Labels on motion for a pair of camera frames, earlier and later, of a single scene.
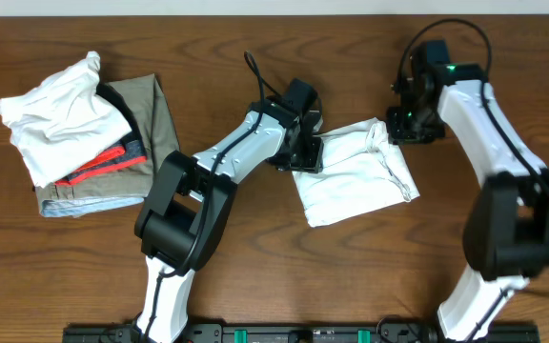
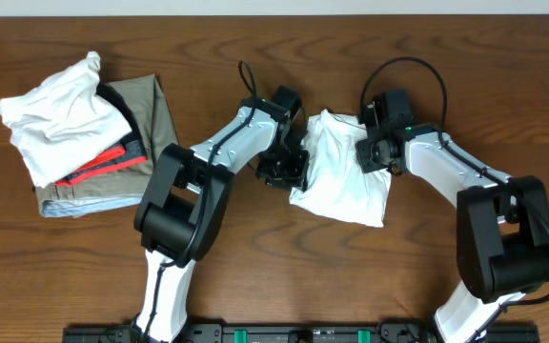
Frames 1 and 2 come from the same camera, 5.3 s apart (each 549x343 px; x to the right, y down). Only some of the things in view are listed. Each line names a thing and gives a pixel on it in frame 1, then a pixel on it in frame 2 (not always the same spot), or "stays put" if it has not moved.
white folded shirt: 59,122 stays put
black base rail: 299,332 stays put
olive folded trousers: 145,99 stays put
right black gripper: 396,134 to 367,163
